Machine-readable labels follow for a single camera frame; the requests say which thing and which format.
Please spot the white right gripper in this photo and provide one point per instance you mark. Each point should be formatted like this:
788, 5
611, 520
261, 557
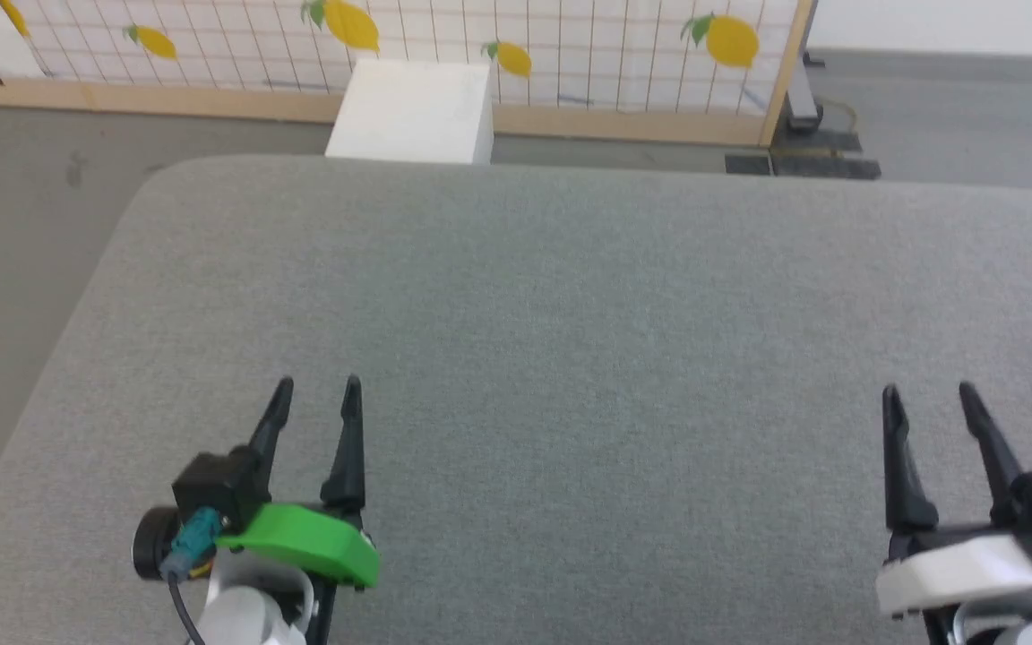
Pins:
964, 564

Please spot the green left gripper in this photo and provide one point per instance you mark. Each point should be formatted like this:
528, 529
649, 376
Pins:
310, 537

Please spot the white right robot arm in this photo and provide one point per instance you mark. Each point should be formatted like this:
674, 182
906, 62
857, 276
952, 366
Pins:
1013, 623

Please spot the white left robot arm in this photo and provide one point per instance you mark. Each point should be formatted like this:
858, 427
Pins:
252, 609

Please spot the white rectangular block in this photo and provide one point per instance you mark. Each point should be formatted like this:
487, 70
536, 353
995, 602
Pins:
417, 112

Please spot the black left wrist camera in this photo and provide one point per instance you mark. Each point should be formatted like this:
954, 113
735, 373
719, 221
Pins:
216, 493

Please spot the lemon print partition wooden frame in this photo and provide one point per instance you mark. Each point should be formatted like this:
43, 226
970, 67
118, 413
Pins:
570, 63

